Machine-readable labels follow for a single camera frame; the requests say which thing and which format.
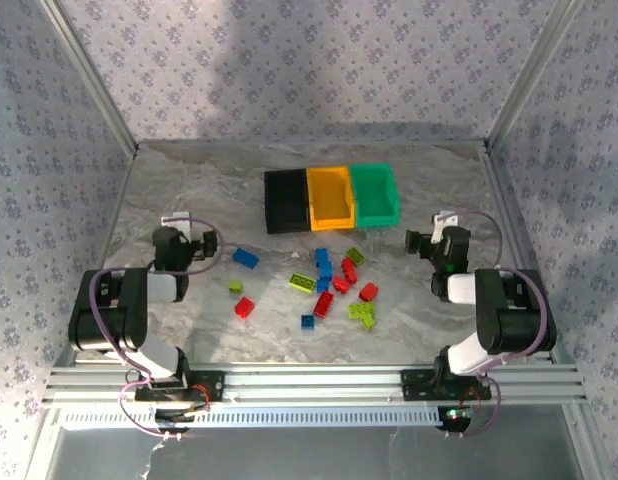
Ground long blue lego brick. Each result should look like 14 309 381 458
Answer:
232 247 261 270

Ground L-shaped lime lego piece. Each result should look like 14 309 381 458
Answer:
347 301 379 331

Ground long red lego brick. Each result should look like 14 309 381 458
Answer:
312 290 335 319

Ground green plastic bin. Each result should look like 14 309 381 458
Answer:
349 162 402 229

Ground black plastic bin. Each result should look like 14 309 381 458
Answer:
263 168 313 235

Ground yellow plastic bin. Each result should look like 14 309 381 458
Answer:
306 166 358 232

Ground control board with lights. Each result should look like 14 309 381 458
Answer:
438 405 474 434

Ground black control box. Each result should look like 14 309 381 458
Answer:
153 407 196 434

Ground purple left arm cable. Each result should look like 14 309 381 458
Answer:
88 217 225 441

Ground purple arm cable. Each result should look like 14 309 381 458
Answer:
88 217 225 441
451 209 548 441

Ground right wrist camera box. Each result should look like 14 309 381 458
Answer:
432 209 463 239

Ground aluminium side rail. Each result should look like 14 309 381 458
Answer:
486 149 578 369
53 149 140 369

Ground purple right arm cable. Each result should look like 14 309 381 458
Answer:
451 209 548 441

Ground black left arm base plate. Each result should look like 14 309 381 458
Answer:
133 369 226 404

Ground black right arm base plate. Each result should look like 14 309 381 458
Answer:
399 368 493 401

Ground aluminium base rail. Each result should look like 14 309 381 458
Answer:
42 363 589 407

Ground white slotted cable duct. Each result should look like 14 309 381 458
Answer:
61 405 443 430

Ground aluminium corner post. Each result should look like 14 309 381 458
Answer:
41 0 140 154
483 0 580 151

